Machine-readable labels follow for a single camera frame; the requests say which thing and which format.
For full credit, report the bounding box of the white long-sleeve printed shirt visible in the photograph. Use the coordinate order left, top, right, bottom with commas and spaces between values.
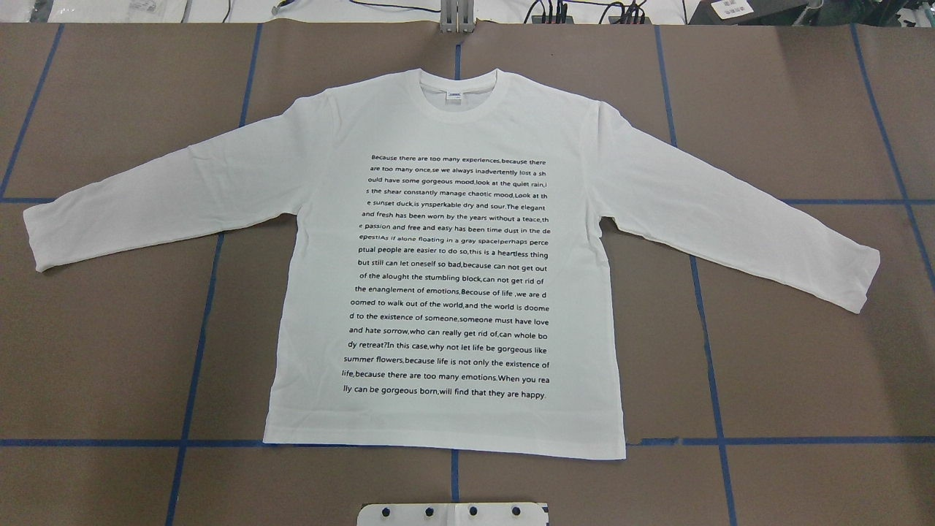
23, 69, 879, 460

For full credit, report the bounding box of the aluminium frame post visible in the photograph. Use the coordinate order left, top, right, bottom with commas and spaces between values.
440, 0, 476, 34

